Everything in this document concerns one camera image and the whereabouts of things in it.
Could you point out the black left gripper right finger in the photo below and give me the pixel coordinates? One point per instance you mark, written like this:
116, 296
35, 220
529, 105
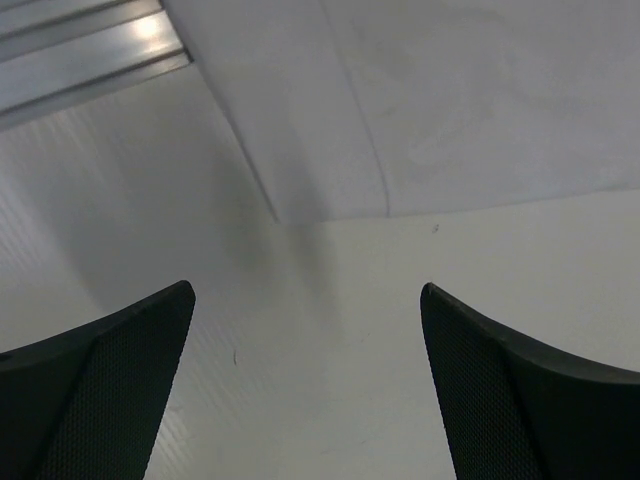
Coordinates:
516, 408

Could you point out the aluminium table frame rail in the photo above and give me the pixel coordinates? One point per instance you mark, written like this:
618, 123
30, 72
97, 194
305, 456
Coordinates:
55, 54

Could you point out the white skirt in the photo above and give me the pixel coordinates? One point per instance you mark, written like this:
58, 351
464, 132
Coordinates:
348, 109

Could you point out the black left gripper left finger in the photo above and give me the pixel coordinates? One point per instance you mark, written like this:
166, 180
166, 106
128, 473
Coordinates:
88, 403

